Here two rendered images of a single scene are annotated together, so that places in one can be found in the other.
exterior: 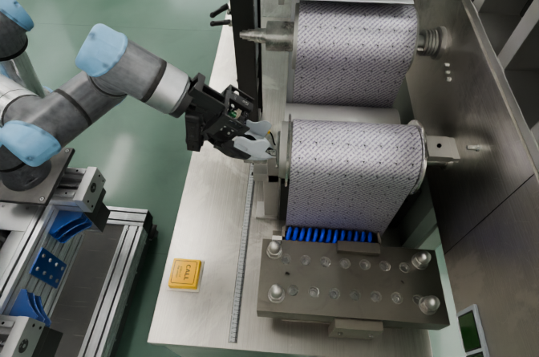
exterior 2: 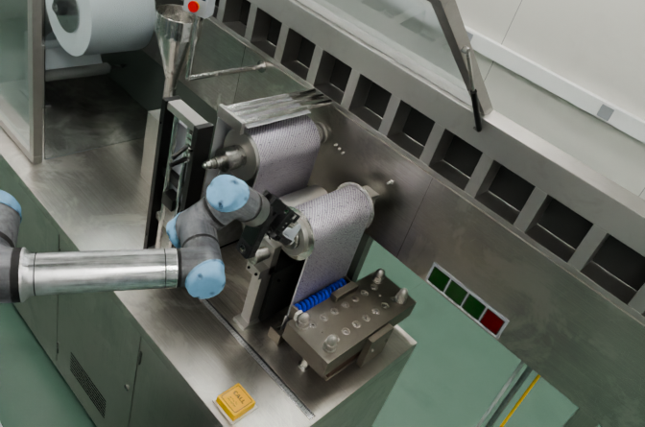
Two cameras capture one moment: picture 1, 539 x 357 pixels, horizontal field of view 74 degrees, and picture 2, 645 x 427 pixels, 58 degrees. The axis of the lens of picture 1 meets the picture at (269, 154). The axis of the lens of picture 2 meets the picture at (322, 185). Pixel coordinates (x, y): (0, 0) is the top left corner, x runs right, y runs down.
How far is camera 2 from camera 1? 1.07 m
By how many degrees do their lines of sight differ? 46
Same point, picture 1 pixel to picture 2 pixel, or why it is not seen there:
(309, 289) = (342, 331)
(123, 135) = not seen: outside the picture
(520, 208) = (434, 196)
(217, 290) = (269, 396)
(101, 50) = (243, 189)
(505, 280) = (443, 234)
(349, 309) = (370, 326)
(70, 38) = not seen: outside the picture
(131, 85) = (253, 208)
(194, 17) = not seen: outside the picture
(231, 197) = (207, 328)
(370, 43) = (298, 144)
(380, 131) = (340, 195)
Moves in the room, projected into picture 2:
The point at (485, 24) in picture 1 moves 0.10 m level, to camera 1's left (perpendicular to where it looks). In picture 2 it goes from (357, 115) to (336, 123)
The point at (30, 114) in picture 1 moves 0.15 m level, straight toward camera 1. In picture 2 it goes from (206, 253) to (283, 265)
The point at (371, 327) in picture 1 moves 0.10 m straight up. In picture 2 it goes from (387, 329) to (399, 305)
